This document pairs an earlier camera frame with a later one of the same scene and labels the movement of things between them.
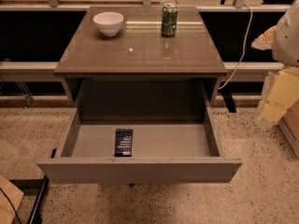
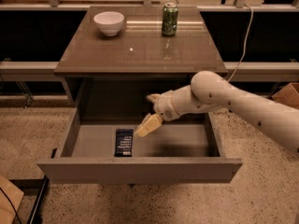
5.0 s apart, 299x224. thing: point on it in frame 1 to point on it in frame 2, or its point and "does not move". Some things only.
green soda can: x=169 y=19 does not move
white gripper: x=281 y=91 to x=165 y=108
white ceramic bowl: x=109 y=22 does not move
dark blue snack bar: x=123 y=142 does not move
